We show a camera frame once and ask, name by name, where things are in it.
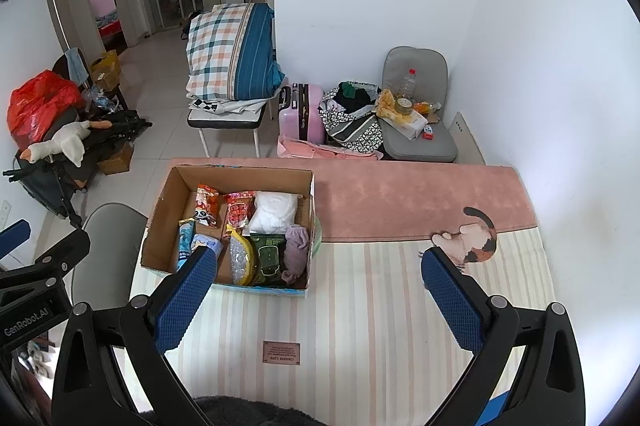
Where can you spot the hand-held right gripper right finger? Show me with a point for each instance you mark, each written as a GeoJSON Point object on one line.
{"type": "Point", "coordinates": [452, 301]}

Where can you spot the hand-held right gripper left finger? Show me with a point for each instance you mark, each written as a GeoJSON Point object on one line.
{"type": "Point", "coordinates": [185, 301]}

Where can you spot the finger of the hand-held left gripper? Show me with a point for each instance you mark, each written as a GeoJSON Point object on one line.
{"type": "Point", "coordinates": [55, 258]}
{"type": "Point", "coordinates": [14, 237]}

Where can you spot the light blue tube packet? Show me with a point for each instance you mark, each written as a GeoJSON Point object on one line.
{"type": "Point", "coordinates": [186, 241]}

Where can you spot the light blue tissue pack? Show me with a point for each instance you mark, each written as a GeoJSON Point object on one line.
{"type": "Point", "coordinates": [207, 240]}

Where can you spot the silver pouch with yellow edge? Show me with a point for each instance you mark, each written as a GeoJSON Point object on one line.
{"type": "Point", "coordinates": [240, 261]}

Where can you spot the green snack packet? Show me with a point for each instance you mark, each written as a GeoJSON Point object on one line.
{"type": "Point", "coordinates": [267, 258]}

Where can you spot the panda print snack packet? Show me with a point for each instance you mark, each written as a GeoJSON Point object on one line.
{"type": "Point", "coordinates": [206, 206]}

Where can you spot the red snack packet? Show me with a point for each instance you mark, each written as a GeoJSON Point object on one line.
{"type": "Point", "coordinates": [239, 208]}

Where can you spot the purple sock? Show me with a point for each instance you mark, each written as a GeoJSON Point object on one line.
{"type": "Point", "coordinates": [295, 256]}

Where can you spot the white plastic packet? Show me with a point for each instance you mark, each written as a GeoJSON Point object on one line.
{"type": "Point", "coordinates": [272, 213]}

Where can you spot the grey round chair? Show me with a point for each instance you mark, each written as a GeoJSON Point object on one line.
{"type": "Point", "coordinates": [110, 236]}

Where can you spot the white goose plush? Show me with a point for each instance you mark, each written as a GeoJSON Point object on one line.
{"type": "Point", "coordinates": [67, 141]}

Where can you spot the small brown cardboard box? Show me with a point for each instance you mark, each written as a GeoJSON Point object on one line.
{"type": "Point", "coordinates": [117, 161]}

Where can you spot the blue stool seat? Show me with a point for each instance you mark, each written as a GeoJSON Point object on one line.
{"type": "Point", "coordinates": [495, 413]}

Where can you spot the black stroller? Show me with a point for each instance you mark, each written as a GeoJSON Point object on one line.
{"type": "Point", "coordinates": [105, 136]}

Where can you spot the red plastic bag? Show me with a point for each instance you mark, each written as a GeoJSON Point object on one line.
{"type": "Point", "coordinates": [40, 106]}

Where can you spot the grey cushioned chair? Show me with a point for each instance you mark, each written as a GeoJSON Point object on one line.
{"type": "Point", "coordinates": [420, 148]}

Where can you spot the small red box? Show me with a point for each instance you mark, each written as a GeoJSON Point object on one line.
{"type": "Point", "coordinates": [428, 133]}

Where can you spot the white tissue box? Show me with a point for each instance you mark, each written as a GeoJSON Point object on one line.
{"type": "Point", "coordinates": [407, 126]}

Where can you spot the light blue towel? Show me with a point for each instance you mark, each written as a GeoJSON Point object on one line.
{"type": "Point", "coordinates": [76, 63]}

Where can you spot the yellow paper bag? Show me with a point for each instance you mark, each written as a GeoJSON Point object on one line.
{"type": "Point", "coordinates": [106, 68]}

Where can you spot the flat pink bag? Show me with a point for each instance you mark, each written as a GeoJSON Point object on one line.
{"type": "Point", "coordinates": [310, 151]}

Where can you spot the orange snack packet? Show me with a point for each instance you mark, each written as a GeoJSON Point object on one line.
{"type": "Point", "coordinates": [425, 107]}

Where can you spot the black white patterned tote bag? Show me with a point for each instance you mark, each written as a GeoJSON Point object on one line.
{"type": "Point", "coordinates": [355, 131]}

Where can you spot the white checkered cloth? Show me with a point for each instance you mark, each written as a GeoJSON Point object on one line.
{"type": "Point", "coordinates": [220, 106]}

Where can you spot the brown tape roll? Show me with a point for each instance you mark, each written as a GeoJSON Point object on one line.
{"type": "Point", "coordinates": [403, 107]}

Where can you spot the yellow plastic bag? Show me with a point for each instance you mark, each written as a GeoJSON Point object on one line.
{"type": "Point", "coordinates": [385, 103]}

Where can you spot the clear plastic bottle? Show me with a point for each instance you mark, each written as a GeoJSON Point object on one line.
{"type": "Point", "coordinates": [407, 86]}

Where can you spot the pink suitcase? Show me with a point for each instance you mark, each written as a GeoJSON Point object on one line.
{"type": "Point", "coordinates": [305, 113]}

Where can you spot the folded plaid quilt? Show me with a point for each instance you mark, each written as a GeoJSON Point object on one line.
{"type": "Point", "coordinates": [225, 51]}

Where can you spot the white leaning wall panel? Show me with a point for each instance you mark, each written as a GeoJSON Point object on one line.
{"type": "Point", "coordinates": [467, 141]}

